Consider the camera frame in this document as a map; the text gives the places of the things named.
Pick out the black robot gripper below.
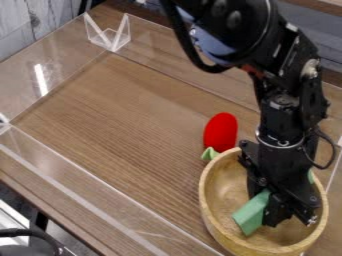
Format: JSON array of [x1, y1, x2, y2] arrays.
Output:
[[238, 140, 322, 227]]

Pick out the green rectangular block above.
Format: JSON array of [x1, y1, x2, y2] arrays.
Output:
[[231, 189, 270, 236]]

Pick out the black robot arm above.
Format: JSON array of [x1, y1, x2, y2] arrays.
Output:
[[161, 0, 330, 227]]

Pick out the light brown wooden bowl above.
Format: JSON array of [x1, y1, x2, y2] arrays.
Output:
[[198, 147, 329, 256]]

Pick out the red plush strawberry toy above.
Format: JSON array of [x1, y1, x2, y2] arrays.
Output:
[[203, 112, 238, 152]]

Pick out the black metal table frame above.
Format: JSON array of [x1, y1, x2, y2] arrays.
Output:
[[26, 206, 82, 256]]

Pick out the clear acrylic corner bracket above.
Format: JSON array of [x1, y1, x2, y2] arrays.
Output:
[[83, 13, 131, 53]]

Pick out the black cable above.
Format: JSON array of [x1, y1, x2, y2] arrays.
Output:
[[0, 227, 62, 256]]

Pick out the clear acrylic tray wall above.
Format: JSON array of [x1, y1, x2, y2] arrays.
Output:
[[0, 12, 342, 256]]

